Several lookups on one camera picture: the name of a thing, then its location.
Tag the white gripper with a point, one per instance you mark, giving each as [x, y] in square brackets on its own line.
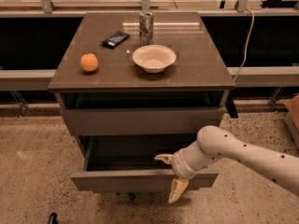
[179, 164]

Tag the grey drawer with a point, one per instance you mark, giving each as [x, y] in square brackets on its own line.
[88, 122]
[126, 164]

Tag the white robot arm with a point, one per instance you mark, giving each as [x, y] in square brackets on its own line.
[212, 144]

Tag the grey drawer cabinet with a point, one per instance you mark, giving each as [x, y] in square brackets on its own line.
[198, 78]

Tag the grey top drawer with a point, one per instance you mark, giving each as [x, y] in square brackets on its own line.
[88, 122]

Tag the white bowl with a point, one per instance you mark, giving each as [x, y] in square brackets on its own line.
[154, 58]

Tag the small black object on floor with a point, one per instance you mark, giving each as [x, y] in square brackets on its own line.
[53, 219]

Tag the cardboard box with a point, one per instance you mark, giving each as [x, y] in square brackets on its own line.
[292, 118]

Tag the orange fruit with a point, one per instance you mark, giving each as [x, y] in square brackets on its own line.
[89, 62]

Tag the silver drink can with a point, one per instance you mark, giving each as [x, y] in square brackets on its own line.
[145, 28]

